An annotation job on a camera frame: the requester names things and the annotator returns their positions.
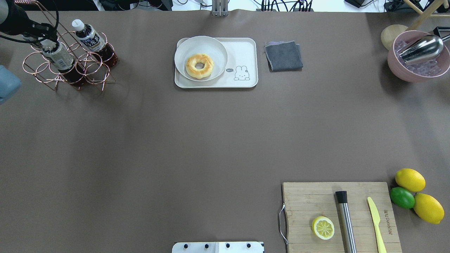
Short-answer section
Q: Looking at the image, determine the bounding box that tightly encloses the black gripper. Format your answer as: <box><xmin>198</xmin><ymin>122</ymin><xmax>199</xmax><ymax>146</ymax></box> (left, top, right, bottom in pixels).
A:
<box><xmin>22</xmin><ymin>21</ymin><xmax>58</xmax><ymax>42</ymax></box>

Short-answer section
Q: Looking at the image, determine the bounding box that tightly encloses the tea bottle white cap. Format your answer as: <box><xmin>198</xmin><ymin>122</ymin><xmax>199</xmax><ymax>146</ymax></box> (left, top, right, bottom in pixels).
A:
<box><xmin>41</xmin><ymin>39</ymin><xmax>85</xmax><ymax>87</ymax></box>

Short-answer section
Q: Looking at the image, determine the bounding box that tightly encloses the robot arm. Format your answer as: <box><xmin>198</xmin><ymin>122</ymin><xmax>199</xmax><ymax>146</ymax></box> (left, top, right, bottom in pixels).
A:
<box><xmin>0</xmin><ymin>0</ymin><xmax>59</xmax><ymax>44</ymax></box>

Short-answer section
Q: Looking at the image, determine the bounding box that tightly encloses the tea bottle right in rack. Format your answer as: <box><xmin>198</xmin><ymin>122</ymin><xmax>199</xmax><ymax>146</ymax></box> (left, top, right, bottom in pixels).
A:
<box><xmin>72</xmin><ymin>19</ymin><xmax>118</xmax><ymax>68</ymax></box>

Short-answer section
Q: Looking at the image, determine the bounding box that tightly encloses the beige rabbit tray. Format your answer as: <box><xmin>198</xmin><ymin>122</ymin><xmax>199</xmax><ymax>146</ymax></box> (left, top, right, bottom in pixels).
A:
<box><xmin>174</xmin><ymin>38</ymin><xmax>258</xmax><ymax>89</ymax></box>

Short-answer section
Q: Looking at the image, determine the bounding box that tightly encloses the light blue cup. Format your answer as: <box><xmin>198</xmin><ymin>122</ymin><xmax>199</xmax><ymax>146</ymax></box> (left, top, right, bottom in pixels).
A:
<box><xmin>0</xmin><ymin>65</ymin><xmax>21</xmax><ymax>105</ymax></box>

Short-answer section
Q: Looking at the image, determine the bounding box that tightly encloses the white plate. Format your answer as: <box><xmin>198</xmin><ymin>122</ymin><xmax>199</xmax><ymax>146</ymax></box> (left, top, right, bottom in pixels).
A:
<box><xmin>174</xmin><ymin>36</ymin><xmax>228</xmax><ymax>82</ymax></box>

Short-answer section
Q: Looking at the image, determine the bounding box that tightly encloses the glazed donut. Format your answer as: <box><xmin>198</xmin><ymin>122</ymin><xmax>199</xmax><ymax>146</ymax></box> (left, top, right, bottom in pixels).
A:
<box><xmin>185</xmin><ymin>53</ymin><xmax>215</xmax><ymax>79</ymax></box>

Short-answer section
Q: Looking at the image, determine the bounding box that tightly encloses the grey folded cloth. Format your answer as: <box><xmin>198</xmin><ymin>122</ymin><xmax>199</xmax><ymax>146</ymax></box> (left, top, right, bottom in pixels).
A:
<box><xmin>264</xmin><ymin>41</ymin><xmax>304</xmax><ymax>72</ymax></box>

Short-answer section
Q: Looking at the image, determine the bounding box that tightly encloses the wooden cutting board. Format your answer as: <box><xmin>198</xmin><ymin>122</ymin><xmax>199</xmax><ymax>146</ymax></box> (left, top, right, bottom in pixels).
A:
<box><xmin>282</xmin><ymin>182</ymin><xmax>402</xmax><ymax>253</ymax></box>

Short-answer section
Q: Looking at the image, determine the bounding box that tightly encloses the half lemon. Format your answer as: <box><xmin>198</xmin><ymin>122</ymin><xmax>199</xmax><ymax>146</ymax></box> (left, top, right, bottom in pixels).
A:
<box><xmin>311</xmin><ymin>216</ymin><xmax>335</xmax><ymax>240</ymax></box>

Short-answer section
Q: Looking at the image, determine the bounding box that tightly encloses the wooden cup stand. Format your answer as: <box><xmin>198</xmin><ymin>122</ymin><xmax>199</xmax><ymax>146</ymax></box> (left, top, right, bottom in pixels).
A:
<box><xmin>381</xmin><ymin>0</ymin><xmax>449</xmax><ymax>50</ymax></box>

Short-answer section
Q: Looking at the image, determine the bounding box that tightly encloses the black metal muddler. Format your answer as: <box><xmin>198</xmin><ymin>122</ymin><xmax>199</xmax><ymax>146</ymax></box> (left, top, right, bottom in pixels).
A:
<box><xmin>335</xmin><ymin>191</ymin><xmax>357</xmax><ymax>253</ymax></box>

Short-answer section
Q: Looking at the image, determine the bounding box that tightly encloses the pink ice bowl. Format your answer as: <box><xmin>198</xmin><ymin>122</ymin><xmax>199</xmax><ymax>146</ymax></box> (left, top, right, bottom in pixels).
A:
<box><xmin>388</xmin><ymin>30</ymin><xmax>449</xmax><ymax>82</ymax></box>

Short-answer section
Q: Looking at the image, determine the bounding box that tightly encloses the yellow plastic knife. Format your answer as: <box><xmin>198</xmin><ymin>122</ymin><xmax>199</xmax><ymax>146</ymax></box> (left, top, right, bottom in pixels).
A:
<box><xmin>367</xmin><ymin>197</ymin><xmax>387</xmax><ymax>253</ymax></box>

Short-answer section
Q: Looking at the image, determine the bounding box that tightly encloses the metal ice scoop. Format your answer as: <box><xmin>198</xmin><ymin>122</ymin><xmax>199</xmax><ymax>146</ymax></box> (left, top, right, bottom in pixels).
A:
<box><xmin>399</xmin><ymin>34</ymin><xmax>444</xmax><ymax>65</ymax></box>

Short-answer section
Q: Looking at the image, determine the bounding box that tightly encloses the upper whole lemon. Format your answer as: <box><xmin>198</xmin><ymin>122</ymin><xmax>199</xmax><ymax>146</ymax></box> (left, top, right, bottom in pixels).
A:
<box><xmin>395</xmin><ymin>168</ymin><xmax>426</xmax><ymax>192</ymax></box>

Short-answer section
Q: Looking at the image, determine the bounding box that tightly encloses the whole lemon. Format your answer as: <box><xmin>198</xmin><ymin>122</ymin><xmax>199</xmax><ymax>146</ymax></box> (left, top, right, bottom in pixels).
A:
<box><xmin>395</xmin><ymin>168</ymin><xmax>426</xmax><ymax>192</ymax></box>
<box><xmin>413</xmin><ymin>193</ymin><xmax>445</xmax><ymax>224</ymax></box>

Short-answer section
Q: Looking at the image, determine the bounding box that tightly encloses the green lime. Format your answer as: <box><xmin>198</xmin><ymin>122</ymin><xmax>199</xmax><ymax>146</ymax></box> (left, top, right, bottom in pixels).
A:
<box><xmin>390</xmin><ymin>187</ymin><xmax>415</xmax><ymax>209</ymax></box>

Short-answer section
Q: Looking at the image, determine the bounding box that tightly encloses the lower whole lemon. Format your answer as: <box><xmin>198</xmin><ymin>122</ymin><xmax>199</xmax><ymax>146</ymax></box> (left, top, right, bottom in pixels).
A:
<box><xmin>413</xmin><ymin>193</ymin><xmax>445</xmax><ymax>224</ymax></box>

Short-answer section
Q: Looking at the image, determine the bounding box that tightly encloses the copper wire bottle rack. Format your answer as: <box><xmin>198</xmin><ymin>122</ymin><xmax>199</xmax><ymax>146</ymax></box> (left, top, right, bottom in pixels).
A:
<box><xmin>14</xmin><ymin>0</ymin><xmax>119</xmax><ymax>91</ymax></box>

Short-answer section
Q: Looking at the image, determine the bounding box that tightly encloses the metal mount bracket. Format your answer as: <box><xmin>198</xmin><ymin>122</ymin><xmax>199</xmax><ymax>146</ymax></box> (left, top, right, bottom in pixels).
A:
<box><xmin>211</xmin><ymin>0</ymin><xmax>229</xmax><ymax>17</ymax></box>

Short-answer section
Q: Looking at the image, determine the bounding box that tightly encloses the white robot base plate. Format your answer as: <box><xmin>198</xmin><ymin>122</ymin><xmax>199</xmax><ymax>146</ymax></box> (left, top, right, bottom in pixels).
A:
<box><xmin>172</xmin><ymin>241</ymin><xmax>265</xmax><ymax>253</ymax></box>

